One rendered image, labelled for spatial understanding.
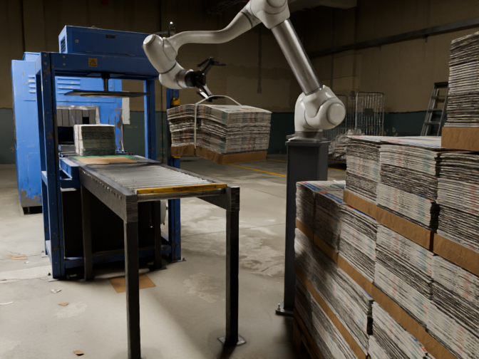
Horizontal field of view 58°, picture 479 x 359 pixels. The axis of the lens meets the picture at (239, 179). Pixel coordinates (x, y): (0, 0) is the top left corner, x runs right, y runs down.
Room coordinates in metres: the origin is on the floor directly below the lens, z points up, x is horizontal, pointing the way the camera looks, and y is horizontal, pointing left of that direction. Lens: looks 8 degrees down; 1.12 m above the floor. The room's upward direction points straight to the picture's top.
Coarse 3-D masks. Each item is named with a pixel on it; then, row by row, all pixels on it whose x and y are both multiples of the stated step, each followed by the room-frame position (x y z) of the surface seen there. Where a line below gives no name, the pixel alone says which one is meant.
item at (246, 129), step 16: (208, 112) 1.86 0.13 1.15; (224, 112) 1.80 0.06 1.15; (240, 112) 1.83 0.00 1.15; (256, 112) 1.91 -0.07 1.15; (208, 128) 1.86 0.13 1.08; (224, 128) 1.80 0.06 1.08; (240, 128) 1.85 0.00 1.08; (256, 128) 1.92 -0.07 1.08; (208, 144) 1.87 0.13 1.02; (224, 144) 1.81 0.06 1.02; (240, 144) 1.86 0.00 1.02; (256, 144) 1.94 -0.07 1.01
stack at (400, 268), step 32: (320, 192) 1.75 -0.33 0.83; (320, 224) 1.71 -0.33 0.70; (352, 224) 1.40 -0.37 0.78; (320, 256) 1.70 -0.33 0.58; (352, 256) 1.39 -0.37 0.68; (384, 256) 1.17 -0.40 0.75; (416, 256) 1.01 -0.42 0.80; (320, 288) 1.69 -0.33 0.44; (352, 288) 1.36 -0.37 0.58; (384, 288) 1.15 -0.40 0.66; (416, 288) 1.00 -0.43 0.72; (320, 320) 1.67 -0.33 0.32; (352, 320) 1.36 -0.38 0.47; (384, 320) 1.14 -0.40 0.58; (416, 320) 0.98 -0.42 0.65; (352, 352) 1.35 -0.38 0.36; (384, 352) 1.13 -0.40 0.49; (416, 352) 0.97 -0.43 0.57
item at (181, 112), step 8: (168, 112) 2.04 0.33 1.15; (176, 112) 2.01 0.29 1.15; (184, 112) 1.97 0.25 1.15; (176, 120) 2.02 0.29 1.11; (184, 120) 1.97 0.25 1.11; (176, 128) 2.02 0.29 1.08; (184, 128) 1.98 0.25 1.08; (176, 136) 2.02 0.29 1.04; (184, 136) 1.98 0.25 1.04; (176, 144) 2.04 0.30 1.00; (184, 144) 1.98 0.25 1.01
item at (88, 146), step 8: (80, 128) 3.74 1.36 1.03; (88, 128) 3.74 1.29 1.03; (96, 128) 3.77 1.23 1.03; (104, 128) 3.80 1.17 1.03; (112, 128) 3.83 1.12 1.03; (80, 136) 3.75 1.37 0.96; (88, 136) 3.74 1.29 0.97; (96, 136) 3.77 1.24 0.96; (104, 136) 3.80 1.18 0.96; (112, 136) 3.83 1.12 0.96; (80, 144) 3.83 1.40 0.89; (88, 144) 3.74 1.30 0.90; (96, 144) 3.77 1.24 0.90; (104, 144) 3.80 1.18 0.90; (112, 144) 3.83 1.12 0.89; (80, 152) 3.80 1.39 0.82; (88, 152) 3.74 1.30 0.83; (96, 152) 3.77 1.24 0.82; (104, 152) 3.80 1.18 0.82; (112, 152) 3.83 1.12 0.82
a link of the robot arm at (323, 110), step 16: (256, 0) 2.15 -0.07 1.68; (272, 0) 2.08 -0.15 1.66; (256, 16) 2.25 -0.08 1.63; (272, 16) 2.13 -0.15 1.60; (288, 16) 2.17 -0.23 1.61; (272, 32) 2.21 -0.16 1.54; (288, 32) 2.17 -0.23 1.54; (288, 48) 2.18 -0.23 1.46; (304, 64) 2.19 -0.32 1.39; (304, 80) 2.21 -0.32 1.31; (304, 96) 2.27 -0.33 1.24; (320, 96) 2.19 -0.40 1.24; (304, 112) 2.35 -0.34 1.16; (320, 112) 2.18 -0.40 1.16; (336, 112) 2.17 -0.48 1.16; (320, 128) 2.28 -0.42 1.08
